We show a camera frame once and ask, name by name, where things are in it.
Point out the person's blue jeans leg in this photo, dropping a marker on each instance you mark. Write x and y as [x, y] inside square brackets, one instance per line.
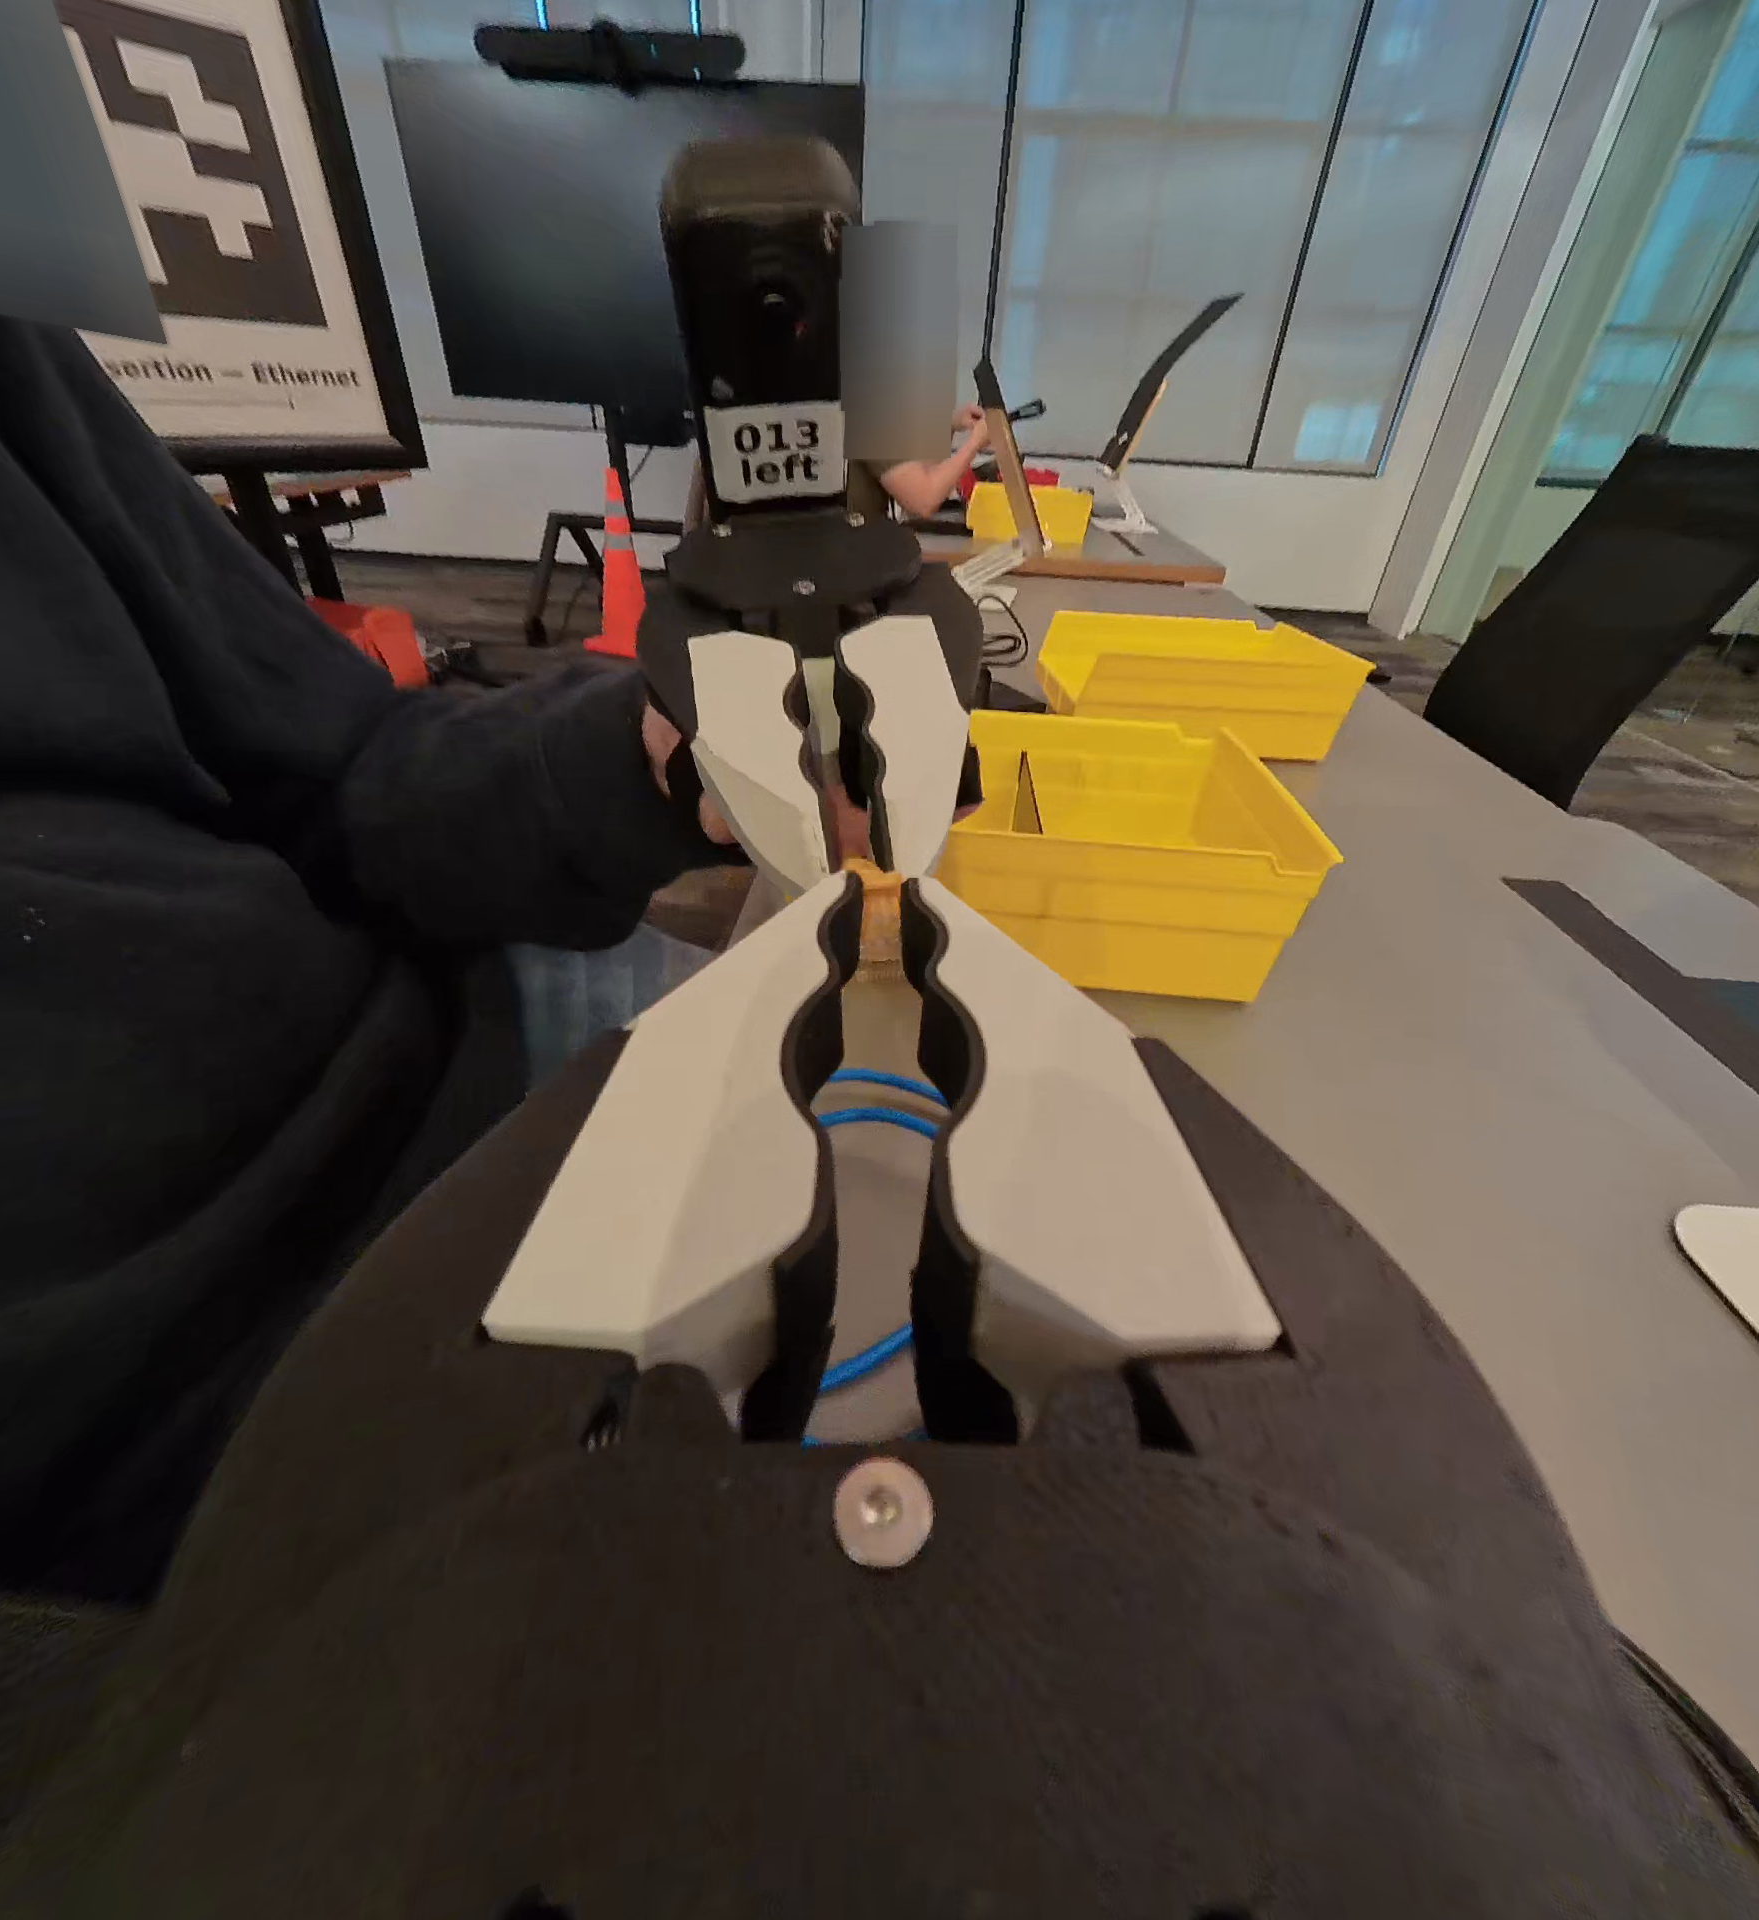
[595, 1005]

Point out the black camera bar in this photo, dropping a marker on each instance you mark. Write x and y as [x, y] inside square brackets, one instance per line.
[611, 53]

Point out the red case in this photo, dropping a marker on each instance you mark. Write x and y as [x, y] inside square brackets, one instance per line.
[369, 638]

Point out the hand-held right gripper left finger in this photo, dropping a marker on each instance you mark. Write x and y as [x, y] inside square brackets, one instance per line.
[671, 1185]

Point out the person in dark sweater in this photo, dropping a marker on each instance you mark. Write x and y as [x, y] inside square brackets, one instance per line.
[145, 900]

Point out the yellow plastic bin with divider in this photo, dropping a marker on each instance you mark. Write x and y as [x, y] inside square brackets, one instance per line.
[1121, 930]

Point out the black wall monitor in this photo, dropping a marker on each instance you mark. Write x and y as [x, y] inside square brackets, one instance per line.
[551, 254]

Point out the framed black white poster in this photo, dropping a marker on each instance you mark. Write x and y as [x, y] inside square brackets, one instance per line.
[265, 374]

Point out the black office chair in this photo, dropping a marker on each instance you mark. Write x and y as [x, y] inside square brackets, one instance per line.
[1614, 601]

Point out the small yellow plastic bin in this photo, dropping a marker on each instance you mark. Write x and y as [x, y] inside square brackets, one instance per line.
[1061, 519]

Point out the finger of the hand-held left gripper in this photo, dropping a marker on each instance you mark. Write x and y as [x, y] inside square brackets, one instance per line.
[753, 734]
[917, 721]

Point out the short black curved stand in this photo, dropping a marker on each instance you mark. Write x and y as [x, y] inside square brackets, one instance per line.
[989, 398]

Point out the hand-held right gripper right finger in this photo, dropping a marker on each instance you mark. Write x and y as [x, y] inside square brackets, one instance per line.
[1091, 1185]

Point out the tall black curved stand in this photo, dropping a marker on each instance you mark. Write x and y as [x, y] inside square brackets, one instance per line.
[1165, 352]

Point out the person's left hand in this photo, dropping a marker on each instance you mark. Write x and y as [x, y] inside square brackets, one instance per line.
[655, 751]

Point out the person's left forearm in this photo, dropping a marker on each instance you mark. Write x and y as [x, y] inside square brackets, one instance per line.
[519, 794]

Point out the orange traffic cone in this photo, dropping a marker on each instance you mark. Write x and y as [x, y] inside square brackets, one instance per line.
[619, 601]

